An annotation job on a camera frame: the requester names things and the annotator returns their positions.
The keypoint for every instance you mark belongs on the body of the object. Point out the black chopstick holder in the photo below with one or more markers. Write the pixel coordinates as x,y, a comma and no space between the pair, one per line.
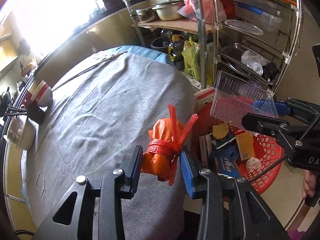
35,113

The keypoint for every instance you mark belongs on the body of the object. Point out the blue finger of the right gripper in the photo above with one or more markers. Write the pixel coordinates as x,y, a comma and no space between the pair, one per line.
271,108
262,124

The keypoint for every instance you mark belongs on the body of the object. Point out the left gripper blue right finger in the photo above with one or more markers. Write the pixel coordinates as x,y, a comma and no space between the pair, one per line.
190,172

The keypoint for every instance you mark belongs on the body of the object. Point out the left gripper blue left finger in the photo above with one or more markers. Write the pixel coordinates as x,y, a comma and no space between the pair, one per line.
131,176

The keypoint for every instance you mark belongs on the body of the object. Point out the stacked red white bowls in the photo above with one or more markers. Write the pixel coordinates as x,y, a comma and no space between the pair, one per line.
42,95

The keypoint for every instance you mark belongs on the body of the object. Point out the grey tablecloth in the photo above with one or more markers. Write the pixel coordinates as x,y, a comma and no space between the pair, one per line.
73,172

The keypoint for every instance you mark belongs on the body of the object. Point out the orange plastic bag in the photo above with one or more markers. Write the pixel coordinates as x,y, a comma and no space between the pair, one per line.
166,140

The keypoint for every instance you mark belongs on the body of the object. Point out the person's right hand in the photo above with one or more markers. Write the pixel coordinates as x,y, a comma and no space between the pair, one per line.
309,184

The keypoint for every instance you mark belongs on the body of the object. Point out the bagged white bowls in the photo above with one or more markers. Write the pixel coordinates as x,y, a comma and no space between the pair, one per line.
15,129

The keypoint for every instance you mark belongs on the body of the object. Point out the metal kitchen shelf rack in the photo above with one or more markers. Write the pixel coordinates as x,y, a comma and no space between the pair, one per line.
281,33

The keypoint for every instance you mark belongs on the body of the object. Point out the red white medicine box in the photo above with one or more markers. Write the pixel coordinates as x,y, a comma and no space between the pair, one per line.
245,145

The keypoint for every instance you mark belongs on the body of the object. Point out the white Plendil medicine box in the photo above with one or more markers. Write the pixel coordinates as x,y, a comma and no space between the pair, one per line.
206,149

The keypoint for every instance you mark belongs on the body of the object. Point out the steel pot on shelf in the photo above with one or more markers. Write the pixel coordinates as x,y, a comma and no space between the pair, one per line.
168,11

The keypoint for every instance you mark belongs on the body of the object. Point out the orange peel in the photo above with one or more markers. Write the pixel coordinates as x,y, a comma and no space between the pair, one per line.
220,131

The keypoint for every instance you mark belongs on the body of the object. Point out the white tissue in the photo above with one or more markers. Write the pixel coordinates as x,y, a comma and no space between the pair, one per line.
253,164

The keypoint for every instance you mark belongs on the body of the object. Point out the blue toothpaste box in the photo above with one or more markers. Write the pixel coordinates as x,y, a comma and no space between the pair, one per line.
225,161

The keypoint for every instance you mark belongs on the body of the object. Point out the clear plastic tray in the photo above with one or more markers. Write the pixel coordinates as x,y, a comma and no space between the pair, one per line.
234,97

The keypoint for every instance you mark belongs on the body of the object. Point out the red plastic trash basket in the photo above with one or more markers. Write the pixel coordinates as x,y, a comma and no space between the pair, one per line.
266,149

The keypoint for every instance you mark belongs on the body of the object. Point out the black wok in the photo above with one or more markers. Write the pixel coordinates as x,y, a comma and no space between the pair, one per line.
5,100

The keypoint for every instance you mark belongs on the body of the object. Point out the large white basin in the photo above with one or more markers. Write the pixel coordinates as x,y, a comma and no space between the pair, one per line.
27,138

